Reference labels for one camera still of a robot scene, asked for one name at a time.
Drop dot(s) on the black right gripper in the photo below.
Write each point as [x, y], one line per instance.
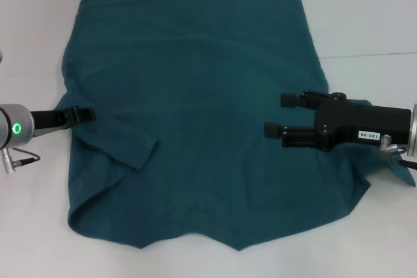
[361, 121]

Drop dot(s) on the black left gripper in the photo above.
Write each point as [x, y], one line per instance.
[44, 120]

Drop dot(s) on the teal blue shirt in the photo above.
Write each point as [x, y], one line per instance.
[208, 161]

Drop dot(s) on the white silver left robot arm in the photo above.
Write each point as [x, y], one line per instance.
[13, 125]

